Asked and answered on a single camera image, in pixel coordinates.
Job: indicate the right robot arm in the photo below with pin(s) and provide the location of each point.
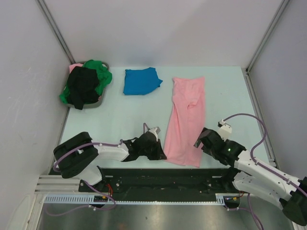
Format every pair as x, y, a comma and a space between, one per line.
287, 192

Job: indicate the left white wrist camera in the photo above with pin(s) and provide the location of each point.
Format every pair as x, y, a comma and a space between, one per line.
155, 131

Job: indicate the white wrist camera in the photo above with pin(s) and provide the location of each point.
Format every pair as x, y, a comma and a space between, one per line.
155, 131
225, 130

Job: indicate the aluminium corner post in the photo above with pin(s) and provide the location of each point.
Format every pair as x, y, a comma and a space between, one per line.
268, 33
55, 29

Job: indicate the left aluminium corner post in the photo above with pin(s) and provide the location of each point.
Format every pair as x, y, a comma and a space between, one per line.
55, 29

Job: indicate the pink t-shirt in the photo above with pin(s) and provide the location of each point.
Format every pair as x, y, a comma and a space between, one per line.
186, 122
74, 67

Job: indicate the green t-shirt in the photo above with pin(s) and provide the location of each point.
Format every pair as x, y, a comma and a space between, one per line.
104, 76

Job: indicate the black t-shirt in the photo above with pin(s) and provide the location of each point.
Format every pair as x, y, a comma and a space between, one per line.
82, 83

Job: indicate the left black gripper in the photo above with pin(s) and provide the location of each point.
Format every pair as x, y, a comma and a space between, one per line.
159, 154

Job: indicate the grey laundry basket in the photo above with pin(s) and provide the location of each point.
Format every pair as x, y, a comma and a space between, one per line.
100, 99

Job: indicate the right aluminium corner post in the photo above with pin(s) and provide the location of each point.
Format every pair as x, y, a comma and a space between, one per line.
268, 33

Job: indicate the folded blue t-shirt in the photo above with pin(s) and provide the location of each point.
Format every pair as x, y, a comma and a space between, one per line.
141, 82

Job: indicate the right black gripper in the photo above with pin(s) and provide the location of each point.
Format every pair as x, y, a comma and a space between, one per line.
197, 143

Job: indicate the aluminium frame rail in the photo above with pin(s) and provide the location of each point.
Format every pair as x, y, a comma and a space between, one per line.
55, 184

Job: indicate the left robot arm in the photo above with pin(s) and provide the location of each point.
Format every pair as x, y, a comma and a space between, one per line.
79, 156

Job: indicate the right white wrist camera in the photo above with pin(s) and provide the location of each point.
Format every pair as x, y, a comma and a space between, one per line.
225, 130

